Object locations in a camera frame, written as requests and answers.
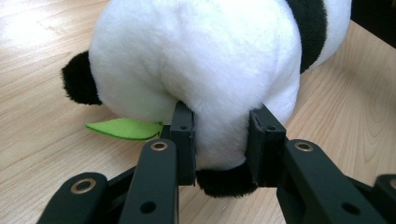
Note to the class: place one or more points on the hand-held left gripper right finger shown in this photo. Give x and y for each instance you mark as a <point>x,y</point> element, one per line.
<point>264,146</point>

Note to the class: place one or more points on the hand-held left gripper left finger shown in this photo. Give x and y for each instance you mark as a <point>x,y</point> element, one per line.
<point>185,140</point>

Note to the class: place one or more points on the black and white panda plush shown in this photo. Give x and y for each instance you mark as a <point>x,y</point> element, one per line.
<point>202,56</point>

